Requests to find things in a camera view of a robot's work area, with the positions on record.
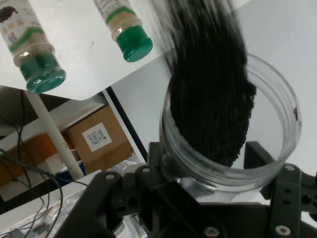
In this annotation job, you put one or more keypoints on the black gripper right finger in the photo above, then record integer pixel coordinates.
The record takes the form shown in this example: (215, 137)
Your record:
(292, 203)

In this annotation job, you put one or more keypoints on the black seeds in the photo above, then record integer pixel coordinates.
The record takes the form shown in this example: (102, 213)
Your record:
(210, 86)

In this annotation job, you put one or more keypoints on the brown cardboard box white label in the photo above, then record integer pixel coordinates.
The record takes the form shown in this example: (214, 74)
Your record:
(119, 148)

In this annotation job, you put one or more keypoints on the clear plastic jar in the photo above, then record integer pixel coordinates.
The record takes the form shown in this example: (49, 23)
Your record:
(287, 106)

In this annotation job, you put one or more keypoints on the green-lidded spice bottle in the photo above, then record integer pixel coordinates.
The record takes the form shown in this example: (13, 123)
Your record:
(128, 42)
(32, 49)

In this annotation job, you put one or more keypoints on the white table leg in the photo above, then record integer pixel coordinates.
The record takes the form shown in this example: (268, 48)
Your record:
(57, 141)

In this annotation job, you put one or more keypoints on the orange cardboard box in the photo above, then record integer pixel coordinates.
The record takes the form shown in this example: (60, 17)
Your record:
(32, 148)

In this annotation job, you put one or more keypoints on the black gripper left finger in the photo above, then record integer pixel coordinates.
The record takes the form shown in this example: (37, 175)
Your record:
(104, 198)

